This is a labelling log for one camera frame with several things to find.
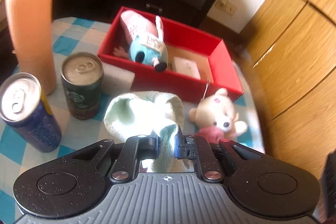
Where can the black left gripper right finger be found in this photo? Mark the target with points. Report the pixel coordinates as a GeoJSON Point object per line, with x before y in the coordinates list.
{"type": "Point", "coordinates": [198, 150]}

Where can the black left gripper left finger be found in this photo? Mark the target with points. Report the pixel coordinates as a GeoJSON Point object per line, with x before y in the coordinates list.
{"type": "Point", "coordinates": [134, 150]}

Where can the light green soft towel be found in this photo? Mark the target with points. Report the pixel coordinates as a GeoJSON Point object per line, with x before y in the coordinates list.
{"type": "Point", "coordinates": [148, 113]}

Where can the cream teddy bear pink dress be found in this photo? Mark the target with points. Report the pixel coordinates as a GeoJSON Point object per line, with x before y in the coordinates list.
{"type": "Point", "coordinates": [216, 118]}

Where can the white sponge block on table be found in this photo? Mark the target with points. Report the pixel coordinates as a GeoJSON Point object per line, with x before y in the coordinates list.
{"type": "Point", "coordinates": [116, 80]}

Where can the dark green coffee can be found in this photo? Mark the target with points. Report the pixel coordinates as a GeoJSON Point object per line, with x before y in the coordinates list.
{"type": "Point", "coordinates": [82, 75]}

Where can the red cardboard box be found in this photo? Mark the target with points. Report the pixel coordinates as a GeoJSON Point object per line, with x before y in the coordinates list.
{"type": "Point", "coordinates": [209, 52]}

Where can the blue drink can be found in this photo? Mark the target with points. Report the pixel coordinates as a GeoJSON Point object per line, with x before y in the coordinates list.
{"type": "Point", "coordinates": [25, 109]}

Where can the wooden wardrobe doors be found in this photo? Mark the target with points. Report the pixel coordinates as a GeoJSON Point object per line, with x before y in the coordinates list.
{"type": "Point", "coordinates": [292, 47]}

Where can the tall orange ribbed bottle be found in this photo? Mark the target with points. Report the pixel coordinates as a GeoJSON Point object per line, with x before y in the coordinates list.
{"type": "Point", "coordinates": [30, 27]}

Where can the beige wall power socket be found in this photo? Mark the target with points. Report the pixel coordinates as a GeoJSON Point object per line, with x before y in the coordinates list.
{"type": "Point", "coordinates": [226, 7]}

